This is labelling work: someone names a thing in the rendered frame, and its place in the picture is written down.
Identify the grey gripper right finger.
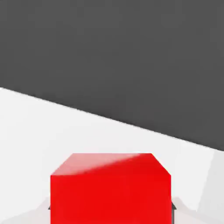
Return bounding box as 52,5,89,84
171,196,213,224

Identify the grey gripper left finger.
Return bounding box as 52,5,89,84
1,197,51,224

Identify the small red cube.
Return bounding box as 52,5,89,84
50,153,172,224

